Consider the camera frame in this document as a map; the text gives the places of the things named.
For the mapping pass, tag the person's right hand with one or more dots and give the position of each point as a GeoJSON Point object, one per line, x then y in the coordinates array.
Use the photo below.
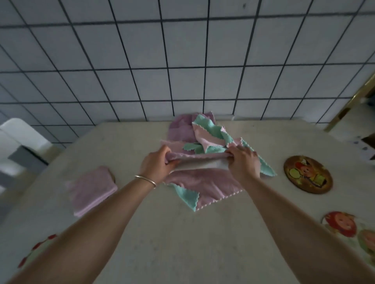
{"type": "Point", "coordinates": [244, 165]}

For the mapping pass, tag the person's left hand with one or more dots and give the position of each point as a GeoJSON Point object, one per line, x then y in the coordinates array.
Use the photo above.
{"type": "Point", "coordinates": [155, 166]}

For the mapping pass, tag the beige round coaster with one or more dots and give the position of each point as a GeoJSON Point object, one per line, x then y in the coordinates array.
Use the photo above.
{"type": "Point", "coordinates": [113, 177]}

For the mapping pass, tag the grey-blue cloth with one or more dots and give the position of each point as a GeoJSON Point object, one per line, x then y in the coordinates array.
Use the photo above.
{"type": "Point", "coordinates": [199, 165]}

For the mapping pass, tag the pile of cloths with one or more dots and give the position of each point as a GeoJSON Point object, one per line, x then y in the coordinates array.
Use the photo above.
{"type": "Point", "coordinates": [205, 188]}

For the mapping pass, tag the dark brown round coaster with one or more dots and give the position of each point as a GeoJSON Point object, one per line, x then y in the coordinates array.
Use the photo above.
{"type": "Point", "coordinates": [307, 174]}

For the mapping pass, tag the pink cloth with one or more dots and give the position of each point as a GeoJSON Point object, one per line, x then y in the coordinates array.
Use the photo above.
{"type": "Point", "coordinates": [90, 190]}

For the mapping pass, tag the two faces round coaster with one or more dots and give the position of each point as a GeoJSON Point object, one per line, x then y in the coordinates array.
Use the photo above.
{"type": "Point", "coordinates": [342, 225]}

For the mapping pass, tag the red bordered round coaster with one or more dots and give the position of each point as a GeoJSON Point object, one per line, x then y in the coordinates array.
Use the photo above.
{"type": "Point", "coordinates": [32, 251]}

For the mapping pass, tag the person's left forearm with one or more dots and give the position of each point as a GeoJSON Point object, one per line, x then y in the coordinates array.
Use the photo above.
{"type": "Point", "coordinates": [88, 240]}

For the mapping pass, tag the person's right forearm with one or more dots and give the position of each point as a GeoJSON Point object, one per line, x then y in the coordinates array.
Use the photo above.
{"type": "Point", "coordinates": [293, 228]}

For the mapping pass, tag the white wooden chair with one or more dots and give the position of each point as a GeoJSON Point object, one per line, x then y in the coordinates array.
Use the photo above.
{"type": "Point", "coordinates": [23, 131]}

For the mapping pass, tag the golden door frame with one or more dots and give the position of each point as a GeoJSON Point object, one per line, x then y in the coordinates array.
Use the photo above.
{"type": "Point", "coordinates": [345, 112]}

